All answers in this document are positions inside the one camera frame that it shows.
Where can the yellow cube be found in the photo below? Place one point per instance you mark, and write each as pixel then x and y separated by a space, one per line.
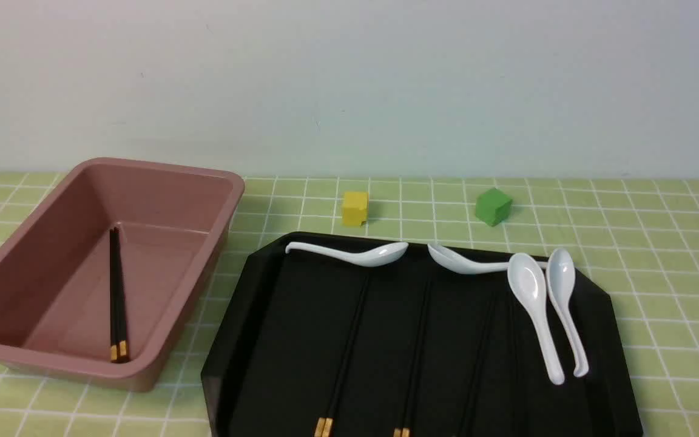
pixel 355 206

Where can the white spoon far left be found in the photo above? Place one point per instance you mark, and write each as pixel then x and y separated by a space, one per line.
pixel 379 256

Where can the white spoon centre back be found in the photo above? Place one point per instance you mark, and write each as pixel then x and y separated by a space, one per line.
pixel 457 263

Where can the black plastic tray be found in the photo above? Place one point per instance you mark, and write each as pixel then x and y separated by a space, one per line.
pixel 271 368

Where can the green cube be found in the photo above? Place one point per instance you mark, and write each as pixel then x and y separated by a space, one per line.
pixel 493 206

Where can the white spoon upright left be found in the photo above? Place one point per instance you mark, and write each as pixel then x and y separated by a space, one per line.
pixel 527 282

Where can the white spoon upright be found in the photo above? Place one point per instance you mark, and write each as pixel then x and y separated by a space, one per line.
pixel 527 282
pixel 560 275

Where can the plain black chopstick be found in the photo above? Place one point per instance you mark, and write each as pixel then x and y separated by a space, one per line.
pixel 466 420

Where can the white spoon upright right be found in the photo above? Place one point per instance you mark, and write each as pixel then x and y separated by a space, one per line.
pixel 560 275

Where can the black gold chopstick in bin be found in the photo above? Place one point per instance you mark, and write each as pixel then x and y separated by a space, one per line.
pixel 113 279

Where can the pink plastic bin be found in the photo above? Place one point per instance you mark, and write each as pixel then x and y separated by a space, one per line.
pixel 54 269

